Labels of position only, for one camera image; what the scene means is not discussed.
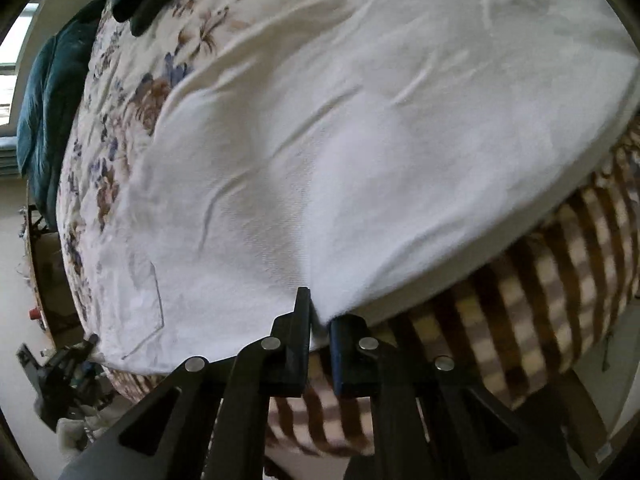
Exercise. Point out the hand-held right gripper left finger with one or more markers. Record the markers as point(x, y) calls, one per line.
point(294, 355)

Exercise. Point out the brown checked blanket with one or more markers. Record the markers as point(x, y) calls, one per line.
point(550, 285)

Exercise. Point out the floral print blanket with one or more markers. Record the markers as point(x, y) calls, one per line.
point(125, 100)

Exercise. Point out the white towel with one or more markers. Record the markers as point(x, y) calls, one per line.
point(360, 150)

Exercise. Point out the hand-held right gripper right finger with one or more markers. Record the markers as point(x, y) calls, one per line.
point(336, 355)

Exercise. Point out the brown wooden furniture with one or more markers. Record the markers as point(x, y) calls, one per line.
point(47, 280)

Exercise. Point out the window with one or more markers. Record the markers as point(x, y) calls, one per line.
point(17, 55)

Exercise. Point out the grey ribbed radiator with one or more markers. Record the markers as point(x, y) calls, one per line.
point(7, 156)

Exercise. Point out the teal blanket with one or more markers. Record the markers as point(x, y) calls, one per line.
point(50, 105)

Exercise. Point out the red knob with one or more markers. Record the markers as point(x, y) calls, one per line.
point(36, 314)

